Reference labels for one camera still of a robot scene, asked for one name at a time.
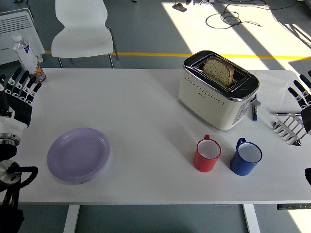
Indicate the clear plastic drink bottle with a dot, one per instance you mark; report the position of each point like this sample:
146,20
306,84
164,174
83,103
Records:
26,55

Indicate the black table control panel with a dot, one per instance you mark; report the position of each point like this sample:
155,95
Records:
294,206

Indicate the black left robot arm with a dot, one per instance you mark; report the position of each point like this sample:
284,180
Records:
7,155

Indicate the cream and chrome toaster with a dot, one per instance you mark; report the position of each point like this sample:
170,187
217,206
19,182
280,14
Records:
206,102

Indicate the purple plastic plate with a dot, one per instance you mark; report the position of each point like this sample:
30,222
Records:
77,155

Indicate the silver metal toast rack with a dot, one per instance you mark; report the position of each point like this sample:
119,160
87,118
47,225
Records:
295,138

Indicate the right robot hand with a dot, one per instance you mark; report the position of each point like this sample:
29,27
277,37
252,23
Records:
306,116

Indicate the blue marker pen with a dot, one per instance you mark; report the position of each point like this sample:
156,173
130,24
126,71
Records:
254,114

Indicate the white paper sheet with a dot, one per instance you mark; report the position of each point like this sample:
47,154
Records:
269,92

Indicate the white panel heater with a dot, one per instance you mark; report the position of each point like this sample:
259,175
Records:
14,29

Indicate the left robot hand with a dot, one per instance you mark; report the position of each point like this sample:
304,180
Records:
17,111

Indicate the blue enamel mug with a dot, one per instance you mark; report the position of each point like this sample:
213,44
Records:
240,166

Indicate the black and silver pen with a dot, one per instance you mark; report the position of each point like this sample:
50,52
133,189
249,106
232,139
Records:
285,113

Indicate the black wedge floor object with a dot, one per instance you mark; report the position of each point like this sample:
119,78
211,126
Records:
180,7

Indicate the white plastic chair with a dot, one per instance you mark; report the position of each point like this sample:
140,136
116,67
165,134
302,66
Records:
81,36

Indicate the brown bread slice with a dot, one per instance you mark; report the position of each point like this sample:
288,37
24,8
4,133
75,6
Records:
217,71

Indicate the red enamel mug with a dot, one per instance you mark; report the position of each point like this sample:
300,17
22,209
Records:
204,162

